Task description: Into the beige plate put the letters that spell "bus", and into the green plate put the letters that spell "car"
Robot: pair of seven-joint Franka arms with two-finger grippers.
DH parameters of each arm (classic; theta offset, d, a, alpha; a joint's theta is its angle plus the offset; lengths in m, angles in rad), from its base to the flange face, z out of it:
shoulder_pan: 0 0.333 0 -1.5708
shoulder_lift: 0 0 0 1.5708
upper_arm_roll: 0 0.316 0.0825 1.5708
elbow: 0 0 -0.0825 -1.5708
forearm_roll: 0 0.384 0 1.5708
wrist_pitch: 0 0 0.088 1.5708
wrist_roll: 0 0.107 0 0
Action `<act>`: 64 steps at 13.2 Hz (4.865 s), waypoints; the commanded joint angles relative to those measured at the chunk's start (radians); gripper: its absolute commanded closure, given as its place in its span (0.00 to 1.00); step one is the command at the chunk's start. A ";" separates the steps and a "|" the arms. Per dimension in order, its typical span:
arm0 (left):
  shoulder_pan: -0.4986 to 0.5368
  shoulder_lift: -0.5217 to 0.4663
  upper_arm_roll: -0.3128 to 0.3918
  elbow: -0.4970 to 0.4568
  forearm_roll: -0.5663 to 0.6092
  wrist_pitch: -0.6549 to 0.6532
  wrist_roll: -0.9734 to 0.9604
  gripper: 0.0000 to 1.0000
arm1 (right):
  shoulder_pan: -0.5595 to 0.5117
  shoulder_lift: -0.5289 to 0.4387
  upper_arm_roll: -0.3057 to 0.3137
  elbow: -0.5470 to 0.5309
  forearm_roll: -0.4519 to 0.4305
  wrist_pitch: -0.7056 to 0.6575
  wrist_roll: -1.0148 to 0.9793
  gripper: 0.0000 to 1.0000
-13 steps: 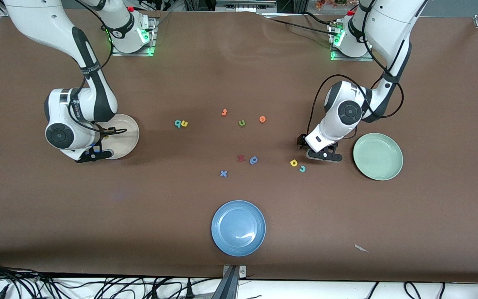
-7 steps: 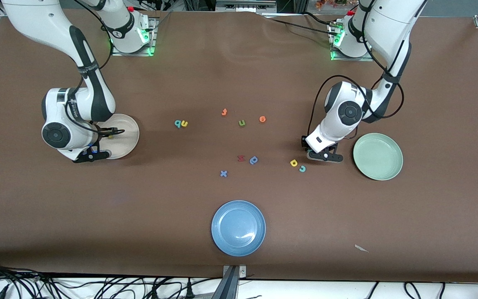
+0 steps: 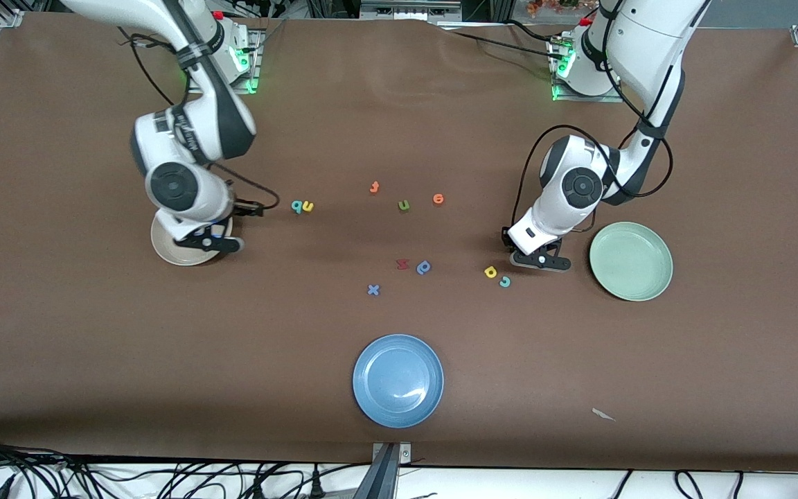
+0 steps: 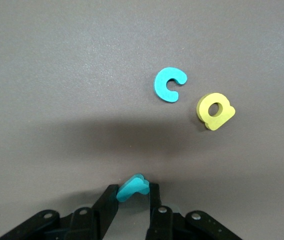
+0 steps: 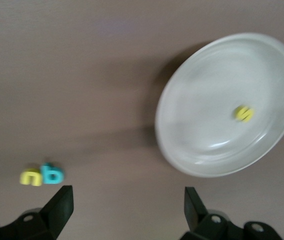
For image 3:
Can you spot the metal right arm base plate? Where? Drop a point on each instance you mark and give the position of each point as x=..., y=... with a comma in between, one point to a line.
x=258, y=48

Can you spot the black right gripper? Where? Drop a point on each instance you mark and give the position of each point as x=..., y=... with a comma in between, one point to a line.
x=244, y=212

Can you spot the blue foam letter p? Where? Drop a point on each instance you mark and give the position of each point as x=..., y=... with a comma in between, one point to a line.
x=424, y=267

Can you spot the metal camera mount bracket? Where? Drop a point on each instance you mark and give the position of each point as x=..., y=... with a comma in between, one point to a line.
x=385, y=478

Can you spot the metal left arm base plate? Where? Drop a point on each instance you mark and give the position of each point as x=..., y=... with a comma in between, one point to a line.
x=572, y=97

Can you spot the orange dried flowers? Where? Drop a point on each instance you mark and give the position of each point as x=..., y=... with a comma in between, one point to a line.
x=544, y=7

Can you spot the grey equipment box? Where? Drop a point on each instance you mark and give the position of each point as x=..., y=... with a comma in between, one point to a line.
x=406, y=8

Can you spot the blue round plate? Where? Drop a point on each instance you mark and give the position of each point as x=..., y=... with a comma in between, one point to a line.
x=397, y=381

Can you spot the beige round plate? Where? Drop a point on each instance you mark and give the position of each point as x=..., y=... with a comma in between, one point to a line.
x=163, y=246

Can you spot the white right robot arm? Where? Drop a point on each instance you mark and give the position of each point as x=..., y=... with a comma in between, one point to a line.
x=191, y=138

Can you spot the green round plate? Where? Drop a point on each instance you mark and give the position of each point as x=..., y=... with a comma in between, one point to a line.
x=631, y=262

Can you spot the small white paper scrap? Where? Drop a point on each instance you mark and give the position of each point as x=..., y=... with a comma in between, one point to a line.
x=602, y=414

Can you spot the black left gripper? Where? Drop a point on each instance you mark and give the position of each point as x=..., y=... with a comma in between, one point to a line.
x=506, y=240

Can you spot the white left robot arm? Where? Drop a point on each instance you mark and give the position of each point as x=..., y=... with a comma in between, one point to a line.
x=648, y=55

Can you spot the brown table cover sheet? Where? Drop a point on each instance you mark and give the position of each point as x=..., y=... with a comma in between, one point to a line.
x=94, y=346

